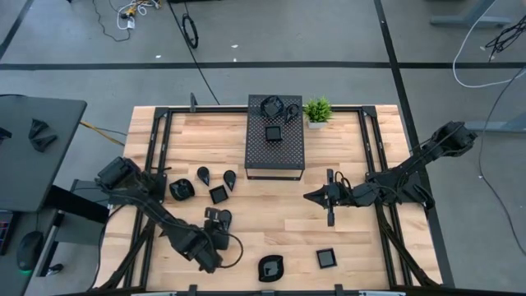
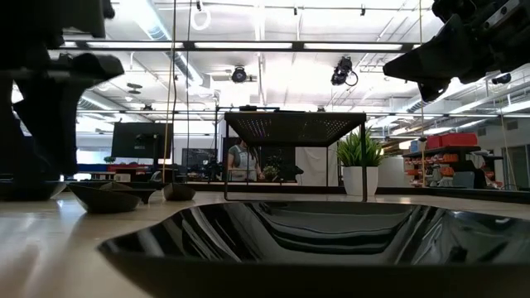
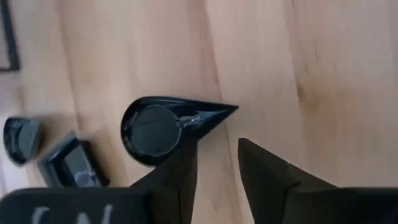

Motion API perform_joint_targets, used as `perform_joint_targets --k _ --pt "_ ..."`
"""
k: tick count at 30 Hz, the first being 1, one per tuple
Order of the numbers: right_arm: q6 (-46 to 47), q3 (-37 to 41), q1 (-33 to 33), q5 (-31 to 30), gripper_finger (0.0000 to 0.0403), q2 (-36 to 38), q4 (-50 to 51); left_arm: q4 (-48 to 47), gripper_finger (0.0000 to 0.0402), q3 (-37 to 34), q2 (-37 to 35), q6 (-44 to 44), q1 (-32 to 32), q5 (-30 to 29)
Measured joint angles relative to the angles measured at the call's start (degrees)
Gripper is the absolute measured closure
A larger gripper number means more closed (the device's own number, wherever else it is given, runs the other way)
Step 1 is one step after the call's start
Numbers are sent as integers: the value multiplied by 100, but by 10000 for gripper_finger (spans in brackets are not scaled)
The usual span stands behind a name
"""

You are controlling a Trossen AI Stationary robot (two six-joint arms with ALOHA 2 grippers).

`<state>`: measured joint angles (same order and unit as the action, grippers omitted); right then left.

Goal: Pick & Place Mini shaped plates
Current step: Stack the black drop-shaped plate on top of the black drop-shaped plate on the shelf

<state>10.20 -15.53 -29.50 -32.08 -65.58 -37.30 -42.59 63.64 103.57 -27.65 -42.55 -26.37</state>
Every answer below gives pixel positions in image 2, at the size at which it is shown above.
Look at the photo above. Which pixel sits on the black beam with light bars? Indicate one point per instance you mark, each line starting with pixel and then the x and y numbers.
pixel 352 114
pixel 136 44

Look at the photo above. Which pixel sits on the small red storage bin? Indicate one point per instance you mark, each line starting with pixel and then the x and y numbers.
pixel 433 142

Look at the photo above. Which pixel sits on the black background rig frame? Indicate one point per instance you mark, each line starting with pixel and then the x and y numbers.
pixel 248 108

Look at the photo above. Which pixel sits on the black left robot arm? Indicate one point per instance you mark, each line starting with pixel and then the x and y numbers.
pixel 41 16

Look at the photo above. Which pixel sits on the large red storage bin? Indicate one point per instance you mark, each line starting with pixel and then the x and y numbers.
pixel 459 140

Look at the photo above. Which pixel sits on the black monitor on stand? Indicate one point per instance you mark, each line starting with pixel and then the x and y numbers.
pixel 141 140

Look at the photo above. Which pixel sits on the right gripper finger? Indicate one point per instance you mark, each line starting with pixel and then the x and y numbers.
pixel 432 90
pixel 439 62

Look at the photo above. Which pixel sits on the black perforated metal rack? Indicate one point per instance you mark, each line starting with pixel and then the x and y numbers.
pixel 296 128

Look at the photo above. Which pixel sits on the dark storage shelf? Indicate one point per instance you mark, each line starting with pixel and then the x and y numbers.
pixel 439 150

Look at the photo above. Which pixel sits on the black overhead camera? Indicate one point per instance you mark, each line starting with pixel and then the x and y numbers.
pixel 239 75

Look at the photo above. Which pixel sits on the white panel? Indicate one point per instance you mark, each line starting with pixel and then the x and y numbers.
pixel 314 165

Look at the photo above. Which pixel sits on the person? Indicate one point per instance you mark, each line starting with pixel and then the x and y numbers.
pixel 242 161

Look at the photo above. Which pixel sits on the small background potted plant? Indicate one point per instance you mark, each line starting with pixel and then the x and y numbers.
pixel 269 171

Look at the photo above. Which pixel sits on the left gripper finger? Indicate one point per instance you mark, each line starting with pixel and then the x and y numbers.
pixel 47 124

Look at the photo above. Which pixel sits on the blue and red background table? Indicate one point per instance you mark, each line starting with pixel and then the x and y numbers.
pixel 99 167

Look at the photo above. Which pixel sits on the black ceiling-mounted camera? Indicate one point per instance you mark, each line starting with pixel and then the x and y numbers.
pixel 502 78

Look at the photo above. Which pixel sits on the green plant in white pot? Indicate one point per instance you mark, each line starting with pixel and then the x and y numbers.
pixel 359 178

